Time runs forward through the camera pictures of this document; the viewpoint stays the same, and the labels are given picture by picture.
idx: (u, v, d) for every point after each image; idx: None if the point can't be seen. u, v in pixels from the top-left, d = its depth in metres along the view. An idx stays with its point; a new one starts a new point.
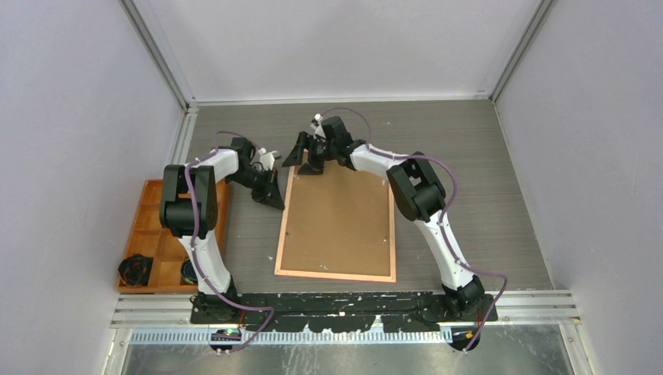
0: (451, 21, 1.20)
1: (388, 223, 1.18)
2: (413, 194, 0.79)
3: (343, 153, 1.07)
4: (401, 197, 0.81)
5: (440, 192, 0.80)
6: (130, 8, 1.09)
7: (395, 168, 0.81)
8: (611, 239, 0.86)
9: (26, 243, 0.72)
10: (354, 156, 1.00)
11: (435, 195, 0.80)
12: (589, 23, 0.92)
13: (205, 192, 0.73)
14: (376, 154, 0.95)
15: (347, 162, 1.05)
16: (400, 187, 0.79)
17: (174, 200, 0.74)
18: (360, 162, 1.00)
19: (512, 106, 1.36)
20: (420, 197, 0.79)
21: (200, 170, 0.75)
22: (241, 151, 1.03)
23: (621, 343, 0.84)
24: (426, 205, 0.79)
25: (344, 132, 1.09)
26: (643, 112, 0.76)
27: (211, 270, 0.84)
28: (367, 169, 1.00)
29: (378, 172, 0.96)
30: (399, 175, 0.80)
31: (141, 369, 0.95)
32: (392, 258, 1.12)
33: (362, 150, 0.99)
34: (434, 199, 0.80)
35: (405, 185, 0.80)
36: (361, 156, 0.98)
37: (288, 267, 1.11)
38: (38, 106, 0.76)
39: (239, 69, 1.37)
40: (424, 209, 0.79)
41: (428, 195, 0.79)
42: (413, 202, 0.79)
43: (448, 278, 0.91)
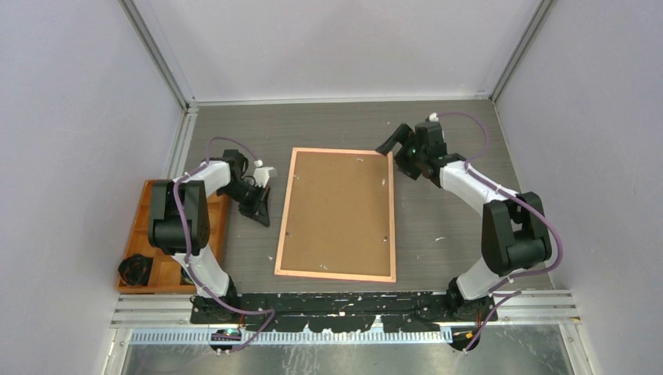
0: (451, 21, 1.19)
1: (389, 223, 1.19)
2: (510, 244, 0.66)
3: (431, 163, 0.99)
4: (493, 241, 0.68)
5: (542, 252, 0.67)
6: (130, 9, 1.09)
7: (497, 204, 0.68)
8: (612, 239, 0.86)
9: (26, 243, 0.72)
10: (446, 172, 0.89)
11: (536, 254, 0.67)
12: (589, 23, 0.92)
13: (195, 208, 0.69)
14: (474, 177, 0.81)
15: (435, 173, 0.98)
16: (497, 230, 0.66)
17: (163, 218, 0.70)
18: (450, 180, 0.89)
19: (512, 106, 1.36)
20: (519, 252, 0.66)
21: (188, 186, 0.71)
22: (234, 162, 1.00)
23: (621, 344, 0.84)
24: (519, 262, 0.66)
25: (439, 140, 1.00)
26: (643, 112, 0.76)
27: (207, 280, 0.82)
28: (456, 190, 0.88)
29: (469, 198, 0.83)
30: (500, 215, 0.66)
31: (141, 369, 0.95)
32: (392, 257, 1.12)
33: (458, 168, 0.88)
34: (532, 258, 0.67)
35: (505, 230, 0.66)
36: (455, 176, 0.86)
37: (288, 267, 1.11)
38: (38, 106, 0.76)
39: (239, 69, 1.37)
40: (514, 266, 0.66)
41: (528, 252, 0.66)
42: (507, 254, 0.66)
43: (470, 294, 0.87)
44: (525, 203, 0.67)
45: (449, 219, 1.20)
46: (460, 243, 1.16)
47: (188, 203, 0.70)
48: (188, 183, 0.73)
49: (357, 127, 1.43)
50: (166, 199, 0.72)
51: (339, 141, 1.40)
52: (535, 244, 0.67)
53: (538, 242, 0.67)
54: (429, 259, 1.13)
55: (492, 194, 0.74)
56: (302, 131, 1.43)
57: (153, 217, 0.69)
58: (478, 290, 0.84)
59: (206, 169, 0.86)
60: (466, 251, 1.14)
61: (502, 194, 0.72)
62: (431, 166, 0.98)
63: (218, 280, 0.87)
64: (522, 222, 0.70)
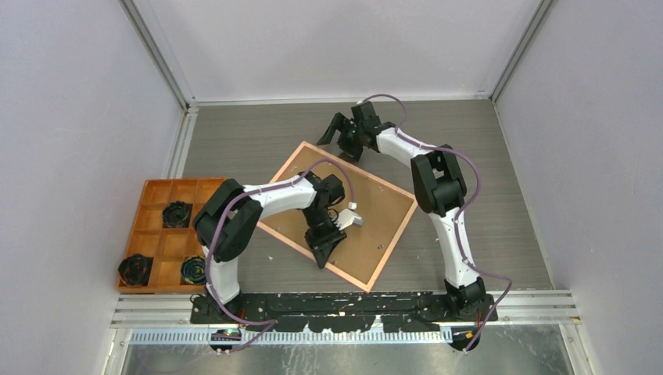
0: (452, 20, 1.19)
1: (372, 176, 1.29)
2: (433, 187, 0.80)
3: (369, 133, 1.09)
4: (421, 187, 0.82)
5: (460, 189, 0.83)
6: (130, 8, 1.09)
7: (420, 157, 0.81)
8: (611, 239, 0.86)
9: (26, 243, 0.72)
10: (380, 137, 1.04)
11: (456, 192, 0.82)
12: (589, 23, 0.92)
13: (235, 228, 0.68)
14: (403, 140, 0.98)
15: (372, 143, 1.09)
16: (422, 177, 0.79)
17: (213, 215, 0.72)
18: (385, 143, 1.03)
19: (512, 106, 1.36)
20: (439, 191, 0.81)
21: (249, 203, 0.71)
22: (327, 191, 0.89)
23: (621, 344, 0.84)
24: (442, 199, 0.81)
25: (372, 114, 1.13)
26: (643, 112, 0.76)
27: (217, 282, 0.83)
28: (390, 151, 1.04)
29: (401, 158, 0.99)
30: (424, 166, 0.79)
31: (141, 369, 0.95)
32: (401, 192, 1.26)
33: (389, 133, 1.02)
34: (452, 195, 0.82)
35: (428, 176, 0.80)
36: (387, 139, 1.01)
37: (353, 273, 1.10)
38: (38, 106, 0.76)
39: (238, 69, 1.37)
40: (439, 204, 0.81)
41: (447, 191, 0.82)
42: (431, 194, 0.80)
43: (452, 276, 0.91)
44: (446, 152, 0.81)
45: None
46: None
47: (236, 219, 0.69)
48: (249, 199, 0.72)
49: None
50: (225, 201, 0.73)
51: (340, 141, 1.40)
52: (452, 183, 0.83)
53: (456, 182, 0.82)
54: (429, 259, 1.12)
55: (417, 151, 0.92)
56: (302, 130, 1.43)
57: (204, 208, 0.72)
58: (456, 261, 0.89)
59: (288, 189, 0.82)
60: None
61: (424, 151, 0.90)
62: (369, 136, 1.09)
63: (225, 287, 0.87)
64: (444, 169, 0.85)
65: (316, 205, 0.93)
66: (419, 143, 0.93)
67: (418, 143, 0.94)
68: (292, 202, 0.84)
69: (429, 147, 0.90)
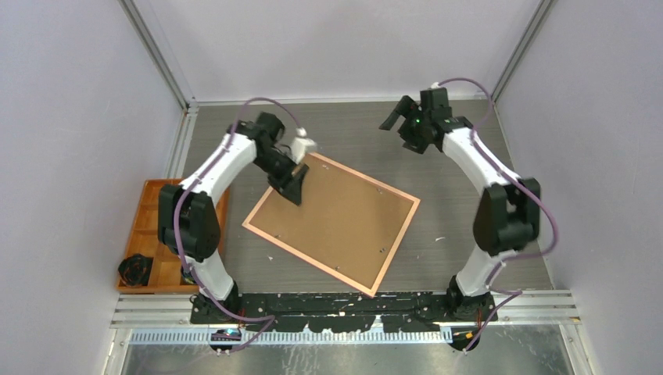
0: (452, 20, 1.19)
1: (371, 178, 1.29)
2: (501, 226, 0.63)
3: (435, 126, 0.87)
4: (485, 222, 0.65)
5: (531, 233, 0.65)
6: (130, 8, 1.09)
7: (494, 187, 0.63)
8: (611, 239, 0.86)
9: (27, 243, 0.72)
10: (450, 137, 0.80)
11: (525, 236, 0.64)
12: (589, 23, 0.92)
13: (198, 230, 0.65)
14: (479, 151, 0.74)
15: (439, 137, 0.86)
16: (492, 214, 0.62)
17: (173, 225, 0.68)
18: (453, 148, 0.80)
19: (512, 106, 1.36)
20: (507, 231, 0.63)
21: (195, 200, 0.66)
22: (263, 132, 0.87)
23: (621, 344, 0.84)
24: (508, 243, 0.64)
25: (444, 102, 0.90)
26: (643, 113, 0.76)
27: (211, 282, 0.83)
28: (456, 158, 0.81)
29: (469, 173, 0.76)
30: (498, 199, 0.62)
31: (141, 369, 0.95)
32: (399, 193, 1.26)
33: (466, 138, 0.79)
34: (520, 239, 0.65)
35: (499, 214, 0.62)
36: (457, 144, 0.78)
37: (346, 269, 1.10)
38: (38, 106, 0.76)
39: (238, 69, 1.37)
40: (500, 247, 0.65)
41: (517, 233, 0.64)
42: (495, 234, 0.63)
43: (467, 288, 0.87)
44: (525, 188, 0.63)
45: (449, 219, 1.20)
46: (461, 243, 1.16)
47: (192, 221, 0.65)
48: (195, 195, 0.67)
49: (357, 127, 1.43)
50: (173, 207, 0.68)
51: (341, 140, 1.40)
52: (524, 226, 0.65)
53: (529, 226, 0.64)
54: (429, 260, 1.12)
55: (495, 175, 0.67)
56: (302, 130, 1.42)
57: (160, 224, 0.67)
58: (476, 283, 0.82)
59: (223, 159, 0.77)
60: (465, 251, 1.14)
61: (505, 176, 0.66)
62: (435, 128, 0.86)
63: (219, 284, 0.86)
64: (517, 205, 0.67)
65: (262, 150, 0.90)
66: (500, 165, 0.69)
67: (499, 165, 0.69)
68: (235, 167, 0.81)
69: (514, 174, 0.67)
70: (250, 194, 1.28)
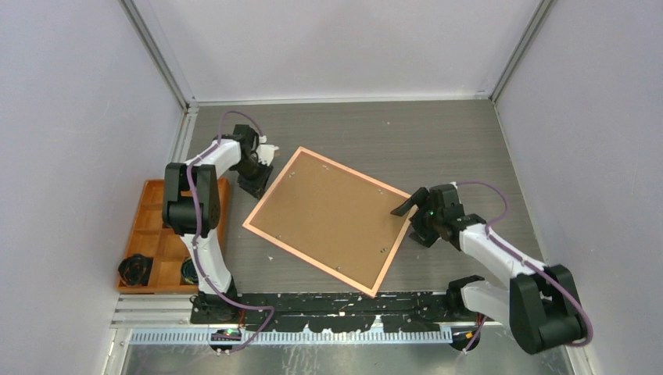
0: (451, 21, 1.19)
1: (371, 178, 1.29)
2: (540, 321, 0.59)
3: (449, 225, 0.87)
4: (521, 319, 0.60)
5: (578, 329, 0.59)
6: (130, 9, 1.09)
7: (522, 279, 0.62)
8: (611, 238, 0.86)
9: (26, 243, 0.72)
10: (466, 236, 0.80)
11: (570, 333, 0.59)
12: (589, 23, 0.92)
13: (207, 193, 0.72)
14: (499, 245, 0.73)
15: (453, 237, 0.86)
16: (525, 305, 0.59)
17: (177, 200, 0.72)
18: (470, 244, 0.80)
19: (512, 106, 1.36)
20: (547, 327, 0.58)
21: (202, 169, 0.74)
22: (245, 141, 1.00)
23: (621, 344, 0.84)
24: (553, 342, 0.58)
25: (455, 201, 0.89)
26: (643, 112, 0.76)
27: (212, 270, 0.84)
28: (477, 256, 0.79)
29: (493, 269, 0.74)
30: (528, 291, 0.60)
31: (141, 369, 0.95)
32: (399, 194, 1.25)
33: (480, 234, 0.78)
34: (568, 336, 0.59)
35: (535, 308, 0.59)
36: (474, 241, 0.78)
37: (345, 269, 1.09)
38: (39, 105, 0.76)
39: (239, 69, 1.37)
40: (547, 346, 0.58)
41: (561, 331, 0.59)
42: (538, 333, 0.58)
43: (471, 305, 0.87)
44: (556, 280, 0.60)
45: None
46: None
47: (200, 187, 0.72)
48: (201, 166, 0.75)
49: (358, 127, 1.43)
50: (180, 181, 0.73)
51: (340, 140, 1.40)
52: (567, 320, 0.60)
53: (573, 319, 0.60)
54: (429, 259, 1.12)
55: (518, 266, 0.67)
56: (302, 130, 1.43)
57: (167, 198, 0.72)
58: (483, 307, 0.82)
59: (216, 149, 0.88)
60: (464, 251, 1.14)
61: (529, 266, 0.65)
62: (449, 228, 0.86)
63: (220, 273, 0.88)
64: (553, 298, 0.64)
65: (245, 155, 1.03)
66: (521, 255, 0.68)
67: (521, 255, 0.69)
68: (226, 158, 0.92)
69: (537, 264, 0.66)
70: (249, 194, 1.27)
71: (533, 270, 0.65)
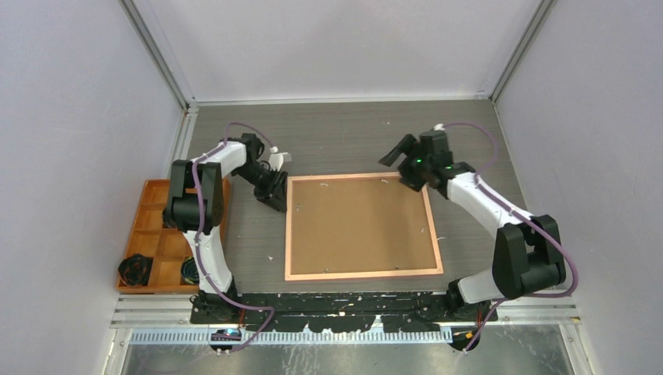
0: (451, 21, 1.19)
1: (373, 174, 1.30)
2: (523, 270, 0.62)
3: (439, 173, 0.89)
4: (505, 267, 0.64)
5: (556, 274, 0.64)
6: (130, 8, 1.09)
7: (510, 228, 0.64)
8: (611, 238, 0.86)
9: (27, 242, 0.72)
10: (454, 183, 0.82)
11: (547, 279, 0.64)
12: (589, 22, 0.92)
13: (211, 189, 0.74)
14: (486, 194, 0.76)
15: (442, 184, 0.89)
16: (511, 255, 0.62)
17: (180, 196, 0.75)
18: (458, 193, 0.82)
19: (512, 106, 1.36)
20: (528, 274, 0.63)
21: (207, 166, 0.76)
22: (250, 144, 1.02)
23: (621, 344, 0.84)
24: (531, 288, 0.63)
25: (446, 149, 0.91)
26: (643, 112, 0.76)
27: (213, 269, 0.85)
28: (464, 204, 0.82)
29: (478, 216, 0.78)
30: (514, 241, 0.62)
31: (141, 369, 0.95)
32: (400, 186, 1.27)
33: (471, 182, 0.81)
34: (546, 282, 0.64)
35: (520, 257, 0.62)
36: (463, 189, 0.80)
37: (368, 268, 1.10)
38: (37, 105, 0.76)
39: (239, 69, 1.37)
40: (525, 292, 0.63)
41: (540, 277, 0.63)
42: (519, 280, 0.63)
43: (471, 297, 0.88)
44: (541, 229, 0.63)
45: (449, 220, 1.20)
46: (460, 243, 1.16)
47: (205, 182, 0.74)
48: (206, 163, 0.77)
49: (358, 127, 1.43)
50: (185, 178, 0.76)
51: (340, 140, 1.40)
52: (548, 268, 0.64)
53: (553, 268, 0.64)
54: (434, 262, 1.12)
55: (507, 216, 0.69)
56: (302, 130, 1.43)
57: (171, 194, 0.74)
58: (481, 294, 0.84)
59: (223, 151, 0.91)
60: (464, 251, 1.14)
61: (517, 216, 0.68)
62: (437, 176, 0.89)
63: (222, 271, 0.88)
64: (535, 244, 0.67)
65: (251, 160, 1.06)
66: (508, 205, 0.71)
67: (508, 205, 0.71)
68: (232, 161, 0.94)
69: (525, 212, 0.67)
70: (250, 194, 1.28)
71: (521, 220, 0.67)
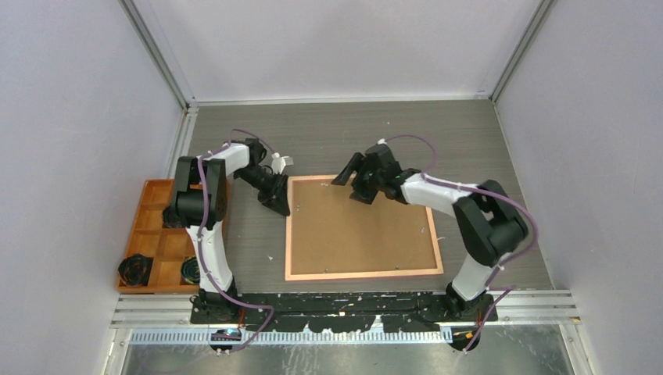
0: (451, 21, 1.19)
1: None
2: (489, 233, 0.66)
3: (392, 184, 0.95)
4: (472, 237, 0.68)
5: (523, 227, 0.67)
6: (130, 8, 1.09)
7: (463, 201, 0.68)
8: (611, 238, 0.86)
9: (27, 242, 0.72)
10: (406, 185, 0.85)
11: (516, 234, 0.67)
12: (589, 22, 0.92)
13: (215, 184, 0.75)
14: (434, 183, 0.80)
15: (398, 195, 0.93)
16: (472, 224, 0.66)
17: (185, 191, 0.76)
18: (413, 193, 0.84)
19: (512, 106, 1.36)
20: (496, 235, 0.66)
21: (212, 162, 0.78)
22: (253, 146, 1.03)
23: (621, 344, 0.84)
24: (504, 248, 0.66)
25: (392, 161, 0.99)
26: (643, 112, 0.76)
27: (214, 266, 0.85)
28: (424, 202, 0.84)
29: (439, 206, 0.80)
30: (469, 210, 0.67)
31: (141, 369, 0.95)
32: None
33: (417, 180, 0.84)
34: (517, 237, 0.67)
35: (480, 222, 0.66)
36: (415, 187, 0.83)
37: (367, 268, 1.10)
38: (37, 106, 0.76)
39: (239, 69, 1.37)
40: (502, 252, 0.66)
41: (508, 235, 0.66)
42: (489, 244, 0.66)
43: (469, 294, 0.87)
44: (488, 191, 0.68)
45: (449, 220, 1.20)
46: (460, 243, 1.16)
47: (210, 177, 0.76)
48: (211, 160, 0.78)
49: (358, 127, 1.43)
50: (190, 173, 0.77)
51: (340, 140, 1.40)
52: (511, 224, 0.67)
53: (516, 223, 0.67)
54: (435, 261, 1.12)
55: (458, 193, 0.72)
56: (302, 130, 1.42)
57: (177, 188, 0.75)
58: (477, 286, 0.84)
59: (227, 149, 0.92)
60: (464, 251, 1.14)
61: (467, 189, 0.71)
62: (392, 187, 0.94)
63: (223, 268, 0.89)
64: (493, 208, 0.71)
65: (254, 162, 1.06)
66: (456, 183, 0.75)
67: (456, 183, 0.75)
68: (237, 160, 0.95)
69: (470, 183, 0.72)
70: (250, 194, 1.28)
71: (471, 191, 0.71)
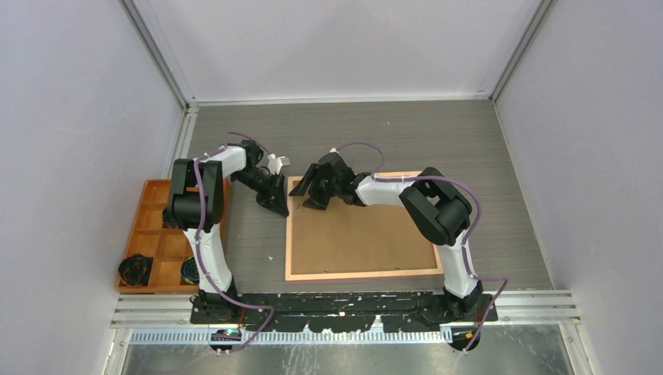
0: (451, 20, 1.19)
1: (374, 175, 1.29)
2: (435, 214, 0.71)
3: (348, 191, 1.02)
4: (422, 221, 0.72)
5: (464, 205, 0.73)
6: (130, 8, 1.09)
7: (407, 190, 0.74)
8: (611, 238, 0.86)
9: (27, 243, 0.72)
10: (360, 190, 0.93)
11: (460, 212, 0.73)
12: (589, 22, 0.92)
13: (213, 187, 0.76)
14: (381, 180, 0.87)
15: (354, 200, 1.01)
16: (418, 209, 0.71)
17: (182, 194, 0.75)
18: (368, 193, 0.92)
19: (511, 107, 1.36)
20: (443, 216, 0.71)
21: (209, 165, 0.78)
22: (250, 148, 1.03)
23: (621, 344, 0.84)
24: (452, 224, 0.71)
25: (345, 168, 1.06)
26: (643, 112, 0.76)
27: (213, 268, 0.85)
28: (380, 200, 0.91)
29: (392, 201, 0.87)
30: (413, 197, 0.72)
31: (141, 368, 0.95)
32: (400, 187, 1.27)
33: (367, 181, 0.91)
34: (460, 214, 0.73)
35: (426, 206, 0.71)
36: (368, 187, 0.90)
37: (369, 268, 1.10)
38: (37, 106, 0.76)
39: (239, 69, 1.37)
40: (450, 230, 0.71)
41: (453, 214, 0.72)
42: (439, 224, 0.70)
43: (464, 290, 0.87)
44: (426, 177, 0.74)
45: None
46: None
47: (207, 180, 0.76)
48: (207, 162, 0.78)
49: (358, 127, 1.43)
50: (187, 176, 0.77)
51: (340, 140, 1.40)
52: (454, 204, 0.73)
53: (456, 201, 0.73)
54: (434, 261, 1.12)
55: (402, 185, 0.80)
56: (302, 131, 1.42)
57: (173, 191, 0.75)
58: (463, 276, 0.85)
59: (225, 151, 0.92)
60: None
61: (408, 180, 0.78)
62: (349, 194, 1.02)
63: (222, 270, 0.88)
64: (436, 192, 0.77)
65: (251, 165, 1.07)
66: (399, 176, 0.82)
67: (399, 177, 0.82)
68: (234, 162, 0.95)
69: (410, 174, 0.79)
70: (249, 194, 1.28)
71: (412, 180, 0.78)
